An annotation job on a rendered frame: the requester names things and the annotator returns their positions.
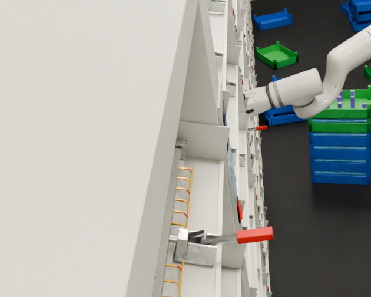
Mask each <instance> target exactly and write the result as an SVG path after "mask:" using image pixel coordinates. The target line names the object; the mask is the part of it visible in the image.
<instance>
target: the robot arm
mask: <svg viewBox="0 0 371 297"><path fill-rule="evenodd" d="M369 59H371V25H369V26H368V27H367V28H365V29H363V30H362V31H360V32H358V33H357V34H356V35H354V36H352V37H351V38H349V39H348V40H346V41H345V42H343V43H342V44H340V45H339V46H337V47H336V48H334V49H333V50H331V51H330V52H329V53H328V55H327V60H326V75H325V78H324V81H323V83H322V80H321V78H320V75H319V72H318V70H317V69H316V68H313V69H310V70H307V71H304V72H301V73H298V74H296V75H292V76H290V77H287V78H284V79H281V80H278V81H275V82H271V83H270V84H269V86H265V87H259V88H254V89H251V90H247V91H245V96H248V97H249V99H248V102H247V108H246V114H250V115H249V117H252V116H255V115H257V114H260V113H262V112H265V111H267V110H269V109H271V108H275V107H276V109H278V108H281V107H285V106H287V105H292V106H293V109H294V112H295V113H296V115H297V116H298V117H299V118H301V119H308V118H311V117H313V116H315V115H316V114H318V113H320V112H321V111H323V110H324V109H326V108H327V107H328V106H329V105H331V104H332V103H333V102H334V101H335V100H336V99H337V97H338V96H339V94H340V93H341V91H342V88H343V86H344V84H345V81H346V77H347V75H348V73H349V72H351V70H353V69H355V68H356V67H358V66H360V65H361V64H363V63H364V62H366V61H368V60H369Z"/></svg>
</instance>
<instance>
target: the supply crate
mask: <svg viewBox="0 0 371 297"><path fill-rule="evenodd" d="M350 91H351V90H343V102H342V108H338V105H337V99H336V100H335V101H334V102H333V103H332V104H331V105H330V108H326V109H324V110H323V111H321V112H320V113H318V114H316V115H315V116H313V117H311V118H356V119H371V85H368V90H354V91H355V108H351V104H350V97H351V93H350ZM362 103H366V108H362Z"/></svg>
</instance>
